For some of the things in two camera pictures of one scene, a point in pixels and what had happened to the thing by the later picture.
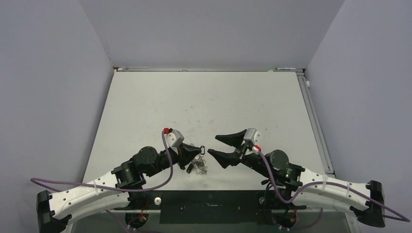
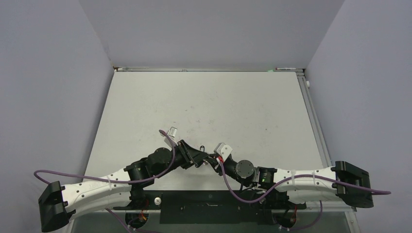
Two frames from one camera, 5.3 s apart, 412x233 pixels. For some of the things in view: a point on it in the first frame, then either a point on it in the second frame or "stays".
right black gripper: (225, 158) -> (216, 162)
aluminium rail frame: (316, 124) stays
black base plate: (208, 207) stays
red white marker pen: (277, 68) stays
